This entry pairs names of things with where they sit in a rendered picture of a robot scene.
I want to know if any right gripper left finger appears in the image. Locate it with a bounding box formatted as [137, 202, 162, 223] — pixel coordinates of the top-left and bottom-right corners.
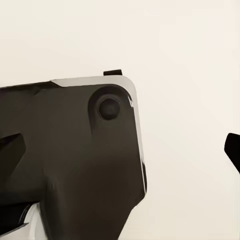
[0, 133, 26, 193]

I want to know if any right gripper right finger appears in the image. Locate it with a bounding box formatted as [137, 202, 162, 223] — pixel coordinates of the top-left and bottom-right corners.
[224, 133, 240, 173]

